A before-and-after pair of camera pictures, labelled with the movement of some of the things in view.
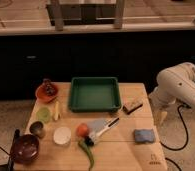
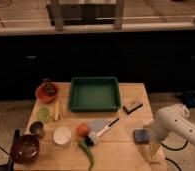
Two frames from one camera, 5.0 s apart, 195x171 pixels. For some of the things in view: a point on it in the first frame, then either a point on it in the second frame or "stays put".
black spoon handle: (10, 166) stays put
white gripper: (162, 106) to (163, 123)
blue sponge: (144, 135) stays put
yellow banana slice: (57, 109) stays put
